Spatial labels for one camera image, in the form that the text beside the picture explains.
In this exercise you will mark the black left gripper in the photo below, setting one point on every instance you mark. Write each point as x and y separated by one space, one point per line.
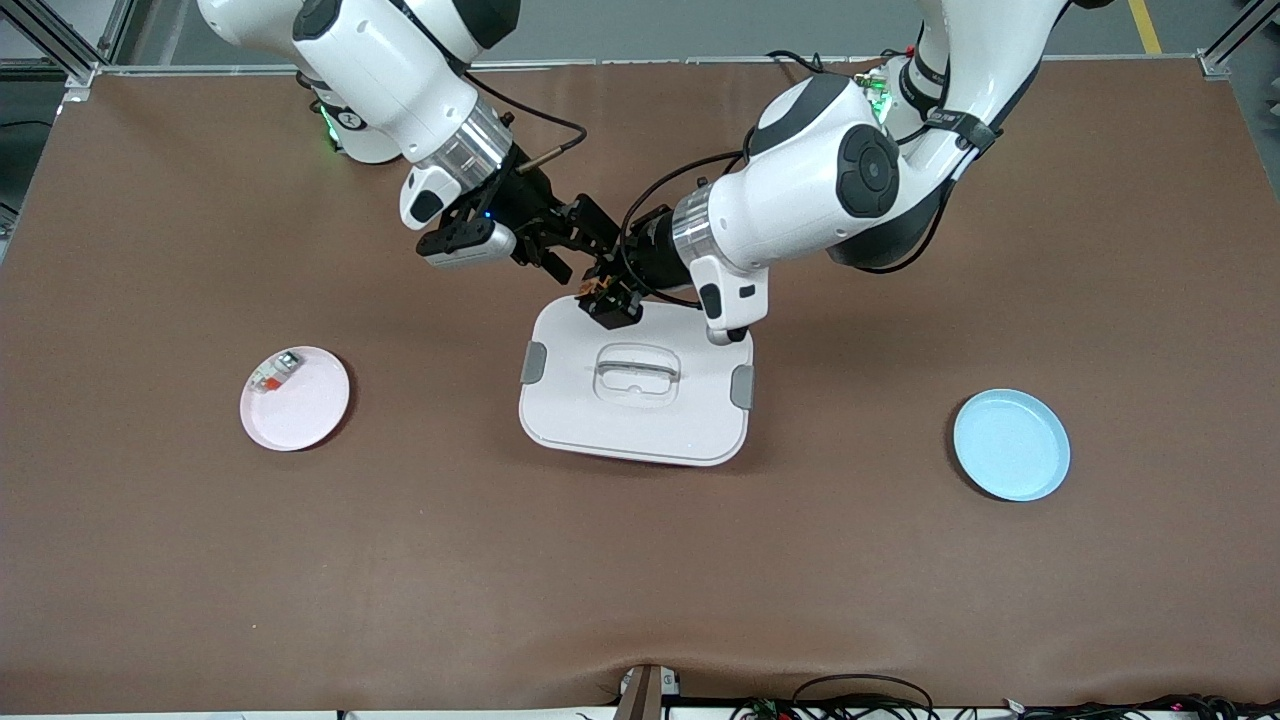
655 257

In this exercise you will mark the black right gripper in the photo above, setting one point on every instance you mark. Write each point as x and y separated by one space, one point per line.
527 199

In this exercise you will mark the black orange push-button switch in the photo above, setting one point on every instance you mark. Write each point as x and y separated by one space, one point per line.
598 290

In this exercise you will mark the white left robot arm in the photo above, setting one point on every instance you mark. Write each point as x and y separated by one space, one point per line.
800 190

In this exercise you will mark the grey box latch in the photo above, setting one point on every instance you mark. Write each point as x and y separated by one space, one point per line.
534 362
742 387

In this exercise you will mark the white lidded storage box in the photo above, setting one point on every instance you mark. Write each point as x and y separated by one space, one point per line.
640 430

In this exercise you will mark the brown table mat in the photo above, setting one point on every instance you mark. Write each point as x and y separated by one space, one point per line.
640 560

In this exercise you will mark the pale pink round plate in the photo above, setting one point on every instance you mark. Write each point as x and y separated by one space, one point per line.
300 415

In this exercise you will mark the light blue round plate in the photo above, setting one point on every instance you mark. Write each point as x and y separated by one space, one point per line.
1012 445

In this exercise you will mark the white red switch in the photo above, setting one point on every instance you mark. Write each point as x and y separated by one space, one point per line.
275 372

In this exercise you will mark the metal camera stand bracket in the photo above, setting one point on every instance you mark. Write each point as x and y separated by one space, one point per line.
645 695

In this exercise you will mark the aluminium frame post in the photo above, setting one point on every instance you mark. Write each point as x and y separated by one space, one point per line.
1215 65
85 75

